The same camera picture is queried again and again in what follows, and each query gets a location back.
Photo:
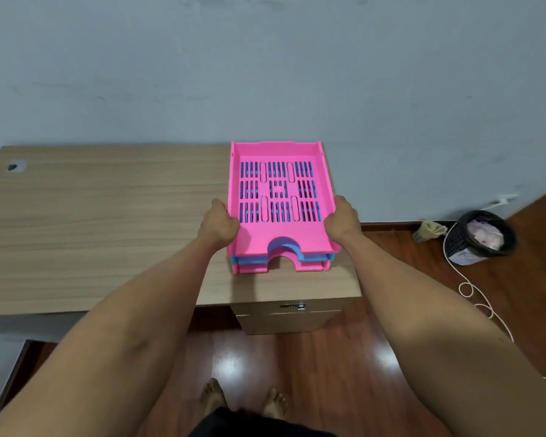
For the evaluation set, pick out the person's black shorts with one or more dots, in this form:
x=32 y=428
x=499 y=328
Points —
x=255 y=425

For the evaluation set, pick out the silver drawer lock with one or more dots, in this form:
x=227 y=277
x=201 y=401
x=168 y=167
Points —
x=293 y=306

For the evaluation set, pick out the person's left hand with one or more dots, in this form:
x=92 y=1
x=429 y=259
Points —
x=217 y=227

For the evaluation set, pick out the person's left forearm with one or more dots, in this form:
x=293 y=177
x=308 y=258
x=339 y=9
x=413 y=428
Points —
x=113 y=341

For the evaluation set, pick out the white wall plug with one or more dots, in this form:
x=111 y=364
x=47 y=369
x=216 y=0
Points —
x=506 y=199

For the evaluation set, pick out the blue plastic document tray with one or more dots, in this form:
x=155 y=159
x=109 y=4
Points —
x=316 y=256

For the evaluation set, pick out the pink slotted document tray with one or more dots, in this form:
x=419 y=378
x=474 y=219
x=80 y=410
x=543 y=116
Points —
x=280 y=236

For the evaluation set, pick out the person's left thumb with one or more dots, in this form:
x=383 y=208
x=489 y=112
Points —
x=221 y=208

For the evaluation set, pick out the crumpled beige bag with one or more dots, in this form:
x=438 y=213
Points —
x=428 y=230

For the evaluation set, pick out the person's right forearm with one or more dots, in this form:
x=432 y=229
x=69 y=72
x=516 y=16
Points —
x=441 y=332

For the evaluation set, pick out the pink plastic document tray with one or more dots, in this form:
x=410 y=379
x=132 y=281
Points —
x=255 y=268

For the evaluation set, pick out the crumpled pink white paper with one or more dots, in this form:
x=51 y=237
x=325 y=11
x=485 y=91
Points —
x=484 y=234

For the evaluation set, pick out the person's right foot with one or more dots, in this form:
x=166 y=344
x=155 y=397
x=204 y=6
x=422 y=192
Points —
x=275 y=403

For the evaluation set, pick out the person's foot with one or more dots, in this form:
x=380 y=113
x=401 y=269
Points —
x=275 y=403
x=213 y=395

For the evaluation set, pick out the person's right thumb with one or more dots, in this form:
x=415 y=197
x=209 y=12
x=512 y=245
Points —
x=339 y=205

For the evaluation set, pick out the person's right hand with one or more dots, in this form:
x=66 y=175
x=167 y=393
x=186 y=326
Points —
x=343 y=222

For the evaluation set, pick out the person's left foot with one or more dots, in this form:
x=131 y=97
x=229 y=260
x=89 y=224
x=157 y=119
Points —
x=213 y=395

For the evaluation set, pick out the black mesh waste basket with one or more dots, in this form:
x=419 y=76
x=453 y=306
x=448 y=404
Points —
x=457 y=241

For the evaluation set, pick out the wooden drawer cabinet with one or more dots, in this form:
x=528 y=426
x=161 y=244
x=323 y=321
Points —
x=291 y=319

